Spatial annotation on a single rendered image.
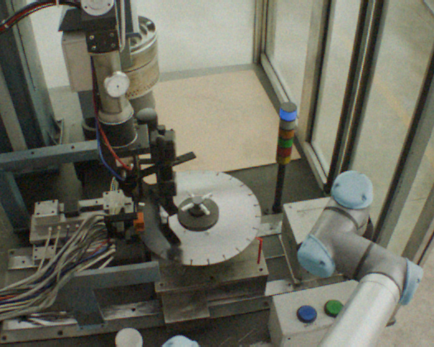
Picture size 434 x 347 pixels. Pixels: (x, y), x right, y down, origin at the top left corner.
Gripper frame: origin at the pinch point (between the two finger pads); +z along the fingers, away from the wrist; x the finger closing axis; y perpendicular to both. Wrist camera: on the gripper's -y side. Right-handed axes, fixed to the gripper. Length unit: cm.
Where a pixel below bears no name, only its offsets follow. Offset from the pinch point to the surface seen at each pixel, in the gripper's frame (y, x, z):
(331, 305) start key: -2.9, -8.5, 3.8
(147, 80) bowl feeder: -42, 87, 8
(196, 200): -29.8, 23.4, -6.2
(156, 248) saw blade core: -41.8, 13.1, -4.6
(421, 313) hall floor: 51, 9, 111
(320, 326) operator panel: -6.9, -13.2, 3.5
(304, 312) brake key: -9.8, -9.1, 2.4
